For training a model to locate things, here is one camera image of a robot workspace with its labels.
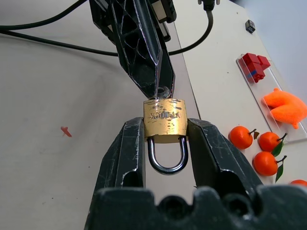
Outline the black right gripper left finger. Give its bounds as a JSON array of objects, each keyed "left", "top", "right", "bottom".
[{"left": 92, "top": 116, "right": 146, "bottom": 192}]

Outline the orange tangerine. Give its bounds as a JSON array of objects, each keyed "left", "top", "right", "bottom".
[
  {"left": 253, "top": 151, "right": 287, "bottom": 183},
  {"left": 258, "top": 131, "right": 288, "bottom": 157},
  {"left": 290, "top": 179, "right": 307, "bottom": 188},
  {"left": 229, "top": 126, "right": 260, "bottom": 150}
]

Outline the small red mark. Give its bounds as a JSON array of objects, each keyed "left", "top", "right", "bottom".
[{"left": 60, "top": 126, "right": 72, "bottom": 138}]

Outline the orange fuzzy toy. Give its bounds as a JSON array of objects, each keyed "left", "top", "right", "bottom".
[{"left": 261, "top": 88, "right": 307, "bottom": 130}]

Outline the red toy brick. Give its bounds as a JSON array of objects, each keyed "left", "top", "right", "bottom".
[
  {"left": 241, "top": 53, "right": 259, "bottom": 70},
  {"left": 257, "top": 55, "right": 270, "bottom": 72}
]

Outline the black cable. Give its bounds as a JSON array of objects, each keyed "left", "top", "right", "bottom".
[{"left": 0, "top": 0, "right": 220, "bottom": 57}]

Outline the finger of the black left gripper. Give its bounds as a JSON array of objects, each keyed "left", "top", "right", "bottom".
[
  {"left": 158, "top": 47, "right": 176, "bottom": 97},
  {"left": 111, "top": 0, "right": 164, "bottom": 99}
]

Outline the brass padlock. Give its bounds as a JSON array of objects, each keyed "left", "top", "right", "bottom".
[{"left": 143, "top": 97, "right": 189, "bottom": 175}]

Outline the red brick with blue stripe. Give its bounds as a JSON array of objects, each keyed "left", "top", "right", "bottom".
[{"left": 246, "top": 62, "right": 266, "bottom": 84}]

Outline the silver key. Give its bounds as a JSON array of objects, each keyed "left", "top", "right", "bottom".
[{"left": 153, "top": 86, "right": 172, "bottom": 100}]

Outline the small black cube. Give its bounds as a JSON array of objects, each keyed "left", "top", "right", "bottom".
[{"left": 245, "top": 20, "right": 256, "bottom": 33}]

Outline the clear acrylic tray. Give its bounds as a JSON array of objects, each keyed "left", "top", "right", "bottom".
[{"left": 236, "top": 54, "right": 307, "bottom": 144}]

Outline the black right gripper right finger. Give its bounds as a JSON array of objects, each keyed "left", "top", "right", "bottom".
[{"left": 188, "top": 117, "right": 263, "bottom": 199}]

